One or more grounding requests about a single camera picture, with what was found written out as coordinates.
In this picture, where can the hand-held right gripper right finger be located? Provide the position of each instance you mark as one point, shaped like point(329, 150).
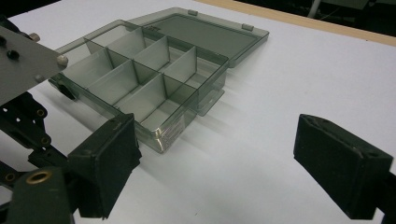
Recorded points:
point(339, 165)

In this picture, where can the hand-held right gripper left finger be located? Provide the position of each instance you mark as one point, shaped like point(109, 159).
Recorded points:
point(106, 174)

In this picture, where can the smoky clear plastic compartment box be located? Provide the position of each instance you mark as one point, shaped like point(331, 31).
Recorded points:
point(149, 87)

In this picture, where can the white metal stand leg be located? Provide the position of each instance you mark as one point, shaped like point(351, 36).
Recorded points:
point(313, 7)

